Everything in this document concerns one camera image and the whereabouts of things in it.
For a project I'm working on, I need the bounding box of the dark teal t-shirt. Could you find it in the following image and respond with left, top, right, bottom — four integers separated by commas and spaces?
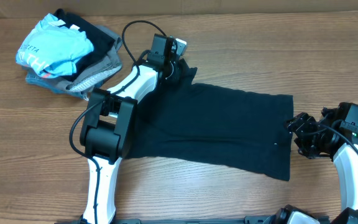
127, 60, 293, 181

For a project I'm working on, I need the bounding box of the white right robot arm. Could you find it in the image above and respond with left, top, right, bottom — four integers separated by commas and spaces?
285, 102, 358, 223

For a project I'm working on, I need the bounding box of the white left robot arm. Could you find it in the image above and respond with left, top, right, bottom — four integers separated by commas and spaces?
80, 34, 187, 223

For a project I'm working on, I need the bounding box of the grey folded garment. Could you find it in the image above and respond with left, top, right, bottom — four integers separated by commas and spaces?
52, 25, 122, 101

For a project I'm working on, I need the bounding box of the black folded garment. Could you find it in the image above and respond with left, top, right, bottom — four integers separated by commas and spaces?
53, 9, 115, 82

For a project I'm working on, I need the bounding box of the light blue printed shirt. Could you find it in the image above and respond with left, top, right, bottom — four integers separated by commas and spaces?
15, 14, 94, 78

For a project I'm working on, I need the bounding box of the blue denim garment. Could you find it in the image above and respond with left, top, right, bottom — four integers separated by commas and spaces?
25, 69, 73, 95

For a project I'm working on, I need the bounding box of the brown cardboard back panel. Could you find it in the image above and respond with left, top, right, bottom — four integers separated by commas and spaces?
0, 0, 358, 18

